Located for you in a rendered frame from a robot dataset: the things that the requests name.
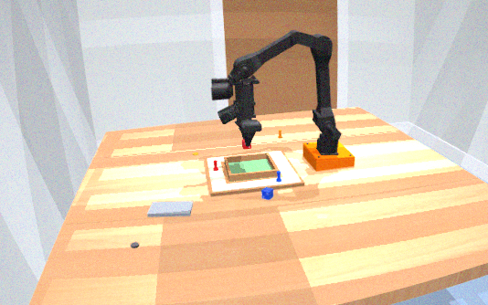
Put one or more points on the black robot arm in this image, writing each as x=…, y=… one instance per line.
x=244, y=66

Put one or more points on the red die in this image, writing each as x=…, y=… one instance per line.
x=244, y=145

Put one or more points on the blue die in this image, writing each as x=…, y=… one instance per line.
x=267, y=193

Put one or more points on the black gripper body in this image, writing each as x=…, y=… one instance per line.
x=246, y=111

